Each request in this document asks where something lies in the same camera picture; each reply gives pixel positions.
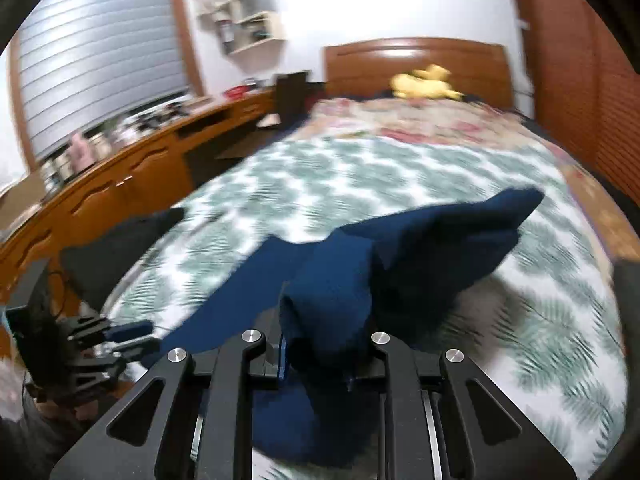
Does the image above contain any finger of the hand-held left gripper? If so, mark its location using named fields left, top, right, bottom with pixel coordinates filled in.
left=67, top=316, right=153, bottom=345
left=72, top=336, right=162, bottom=395

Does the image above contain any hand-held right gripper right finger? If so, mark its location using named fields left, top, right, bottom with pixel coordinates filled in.
left=345, top=332, right=576, bottom=480

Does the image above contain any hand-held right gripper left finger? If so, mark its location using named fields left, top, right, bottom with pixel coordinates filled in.
left=50, top=305, right=291, bottom=480

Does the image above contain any blue suit jacket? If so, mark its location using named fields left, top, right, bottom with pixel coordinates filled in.
left=140, top=187, right=546, bottom=466

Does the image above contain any dark grey cloth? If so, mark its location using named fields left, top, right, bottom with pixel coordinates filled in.
left=60, top=207, right=186, bottom=301

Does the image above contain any wooden desk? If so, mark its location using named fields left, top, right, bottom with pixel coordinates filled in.
left=0, top=87, right=281, bottom=321

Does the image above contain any pink bottle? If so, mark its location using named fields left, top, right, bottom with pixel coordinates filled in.
left=70, top=132, right=96, bottom=168

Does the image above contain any leaf print blanket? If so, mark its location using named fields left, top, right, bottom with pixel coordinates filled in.
left=100, top=135, right=628, bottom=480

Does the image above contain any row of desk jars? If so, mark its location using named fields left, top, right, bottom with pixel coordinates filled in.
left=37, top=100, right=191, bottom=191

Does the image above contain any floral quilt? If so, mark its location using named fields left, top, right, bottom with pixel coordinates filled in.
left=300, top=95, right=563, bottom=161

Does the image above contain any dark desk chair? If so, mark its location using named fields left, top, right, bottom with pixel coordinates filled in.
left=274, top=71, right=326, bottom=128

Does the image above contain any grey window blind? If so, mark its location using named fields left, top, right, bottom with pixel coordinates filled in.
left=17, top=0, right=193, bottom=161

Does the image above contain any yellow plush toy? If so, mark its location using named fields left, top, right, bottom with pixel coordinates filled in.
left=391, top=64, right=463, bottom=101

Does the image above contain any wooden headboard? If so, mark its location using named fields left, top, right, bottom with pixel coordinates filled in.
left=322, top=37, right=516, bottom=108

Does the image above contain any wooden louvred wardrobe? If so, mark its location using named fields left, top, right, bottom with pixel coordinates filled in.
left=502, top=0, right=640, bottom=231

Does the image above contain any wooden window frame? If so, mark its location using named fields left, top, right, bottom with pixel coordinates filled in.
left=7, top=0, right=207, bottom=171

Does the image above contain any white wall shelf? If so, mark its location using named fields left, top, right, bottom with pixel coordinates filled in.
left=187, top=0, right=288, bottom=56

